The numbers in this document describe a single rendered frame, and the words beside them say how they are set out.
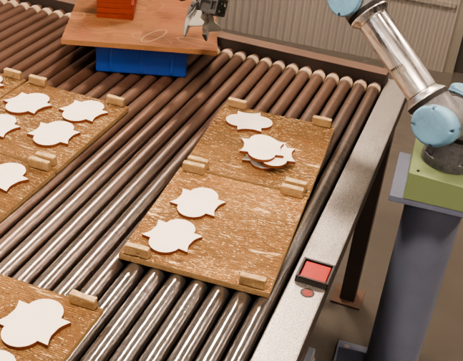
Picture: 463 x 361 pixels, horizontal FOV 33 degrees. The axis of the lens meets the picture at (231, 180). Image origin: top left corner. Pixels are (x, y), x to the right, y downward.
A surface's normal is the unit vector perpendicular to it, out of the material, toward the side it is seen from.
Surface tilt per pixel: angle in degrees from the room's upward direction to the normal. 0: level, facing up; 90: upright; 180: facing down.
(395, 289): 90
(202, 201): 0
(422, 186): 90
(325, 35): 90
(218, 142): 0
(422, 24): 90
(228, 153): 0
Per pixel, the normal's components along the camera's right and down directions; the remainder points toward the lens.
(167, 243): 0.10, -0.84
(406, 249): -0.74, 0.29
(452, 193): -0.29, 0.48
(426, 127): -0.57, 0.39
